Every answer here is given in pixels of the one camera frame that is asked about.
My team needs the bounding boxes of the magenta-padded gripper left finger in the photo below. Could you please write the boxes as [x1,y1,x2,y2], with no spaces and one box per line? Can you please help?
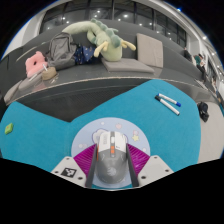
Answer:
[50,143,99,188]

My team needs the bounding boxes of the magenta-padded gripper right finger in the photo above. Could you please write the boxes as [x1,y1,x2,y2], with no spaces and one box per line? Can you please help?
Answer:
[124,143,175,188]

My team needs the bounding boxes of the grey white computer mouse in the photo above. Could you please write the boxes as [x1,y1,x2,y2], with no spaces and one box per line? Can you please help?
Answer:
[94,130,129,184]

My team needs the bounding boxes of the round light blue mouse pad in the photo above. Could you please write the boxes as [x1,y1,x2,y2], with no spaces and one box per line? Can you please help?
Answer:
[70,117,152,190]

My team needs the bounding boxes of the white marker with black cap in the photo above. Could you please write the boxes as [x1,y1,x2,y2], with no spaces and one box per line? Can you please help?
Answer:
[154,95,181,117]

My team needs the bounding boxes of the green eraser block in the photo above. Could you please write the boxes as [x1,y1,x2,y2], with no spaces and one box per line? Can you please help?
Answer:
[4,122,15,136]

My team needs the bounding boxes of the black bag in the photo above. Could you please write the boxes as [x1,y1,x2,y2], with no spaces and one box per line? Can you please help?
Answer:
[196,101,211,123]

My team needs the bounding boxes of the grey round seat cushion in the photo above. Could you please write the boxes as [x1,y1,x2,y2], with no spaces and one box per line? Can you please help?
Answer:
[18,74,44,93]

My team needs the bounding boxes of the tan round basket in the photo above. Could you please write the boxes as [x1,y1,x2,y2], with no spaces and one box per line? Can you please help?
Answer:
[41,66,58,81]

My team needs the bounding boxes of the grey flat seat cushion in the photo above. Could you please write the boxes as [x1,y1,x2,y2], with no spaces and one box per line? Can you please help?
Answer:
[100,57,156,74]

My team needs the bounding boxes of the pink plush pillow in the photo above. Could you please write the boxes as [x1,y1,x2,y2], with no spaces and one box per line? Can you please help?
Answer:
[25,50,49,79]

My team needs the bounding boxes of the person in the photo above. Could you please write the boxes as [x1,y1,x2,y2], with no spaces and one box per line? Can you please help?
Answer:
[183,47,193,63]
[194,54,208,83]

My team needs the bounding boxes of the beige upright cushion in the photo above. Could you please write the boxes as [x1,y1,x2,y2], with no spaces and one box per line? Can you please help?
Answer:
[135,32,165,69]

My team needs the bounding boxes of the grey backpack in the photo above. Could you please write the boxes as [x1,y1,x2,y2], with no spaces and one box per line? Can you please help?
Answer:
[45,32,78,71]

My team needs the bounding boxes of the green dragon plush toy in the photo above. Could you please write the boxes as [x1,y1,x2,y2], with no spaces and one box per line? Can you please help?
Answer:
[61,17,137,63]

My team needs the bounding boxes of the ceiling lights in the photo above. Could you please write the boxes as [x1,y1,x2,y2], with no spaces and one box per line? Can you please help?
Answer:
[176,7,217,56]

